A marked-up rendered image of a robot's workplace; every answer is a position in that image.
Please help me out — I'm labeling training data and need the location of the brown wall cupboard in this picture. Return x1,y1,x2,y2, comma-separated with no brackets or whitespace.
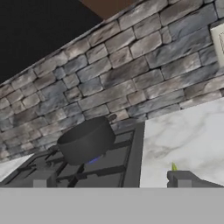
78,0,144,21

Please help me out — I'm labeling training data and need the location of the dark grey gas hob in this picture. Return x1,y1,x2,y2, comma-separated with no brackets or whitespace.
3,122,146,188

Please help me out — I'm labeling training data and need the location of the black range hood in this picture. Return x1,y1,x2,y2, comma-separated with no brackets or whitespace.
0,0,105,85

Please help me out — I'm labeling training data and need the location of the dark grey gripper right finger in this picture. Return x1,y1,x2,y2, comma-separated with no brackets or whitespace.
166,170,224,188

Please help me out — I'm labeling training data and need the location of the dark grey cooking pot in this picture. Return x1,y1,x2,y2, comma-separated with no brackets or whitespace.
48,113,118,166

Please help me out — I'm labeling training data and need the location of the white wall outlet plate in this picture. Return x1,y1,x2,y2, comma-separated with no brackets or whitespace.
209,19,224,68

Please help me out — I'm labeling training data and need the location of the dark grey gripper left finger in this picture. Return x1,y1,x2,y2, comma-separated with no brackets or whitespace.
0,170,57,188

